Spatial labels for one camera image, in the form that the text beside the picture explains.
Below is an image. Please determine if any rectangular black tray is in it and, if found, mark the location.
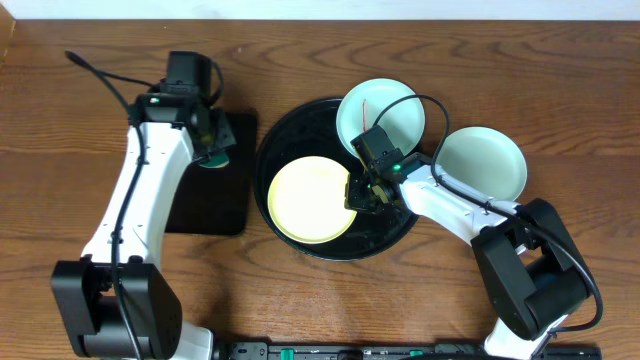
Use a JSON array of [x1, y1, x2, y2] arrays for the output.
[[165, 113, 257, 236]]

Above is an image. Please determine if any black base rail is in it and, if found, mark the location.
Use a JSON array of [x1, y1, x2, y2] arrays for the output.
[[214, 340, 604, 360]]

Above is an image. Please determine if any round black tray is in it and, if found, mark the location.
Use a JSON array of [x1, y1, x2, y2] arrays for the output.
[[253, 97, 418, 261]]

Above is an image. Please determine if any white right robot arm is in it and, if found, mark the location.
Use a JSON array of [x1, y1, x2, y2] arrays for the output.
[[345, 152, 601, 359]]

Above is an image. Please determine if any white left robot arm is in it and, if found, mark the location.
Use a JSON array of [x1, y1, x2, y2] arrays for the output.
[[51, 93, 235, 359]]

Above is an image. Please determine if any yellow plate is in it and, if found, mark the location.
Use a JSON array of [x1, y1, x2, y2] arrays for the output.
[[267, 156, 356, 245]]

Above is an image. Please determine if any pale green plate red streak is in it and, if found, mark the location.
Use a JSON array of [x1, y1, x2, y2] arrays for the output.
[[336, 78, 426, 156]]

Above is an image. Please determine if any green and yellow sponge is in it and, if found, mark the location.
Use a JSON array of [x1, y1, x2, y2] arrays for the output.
[[198, 151, 230, 169]]

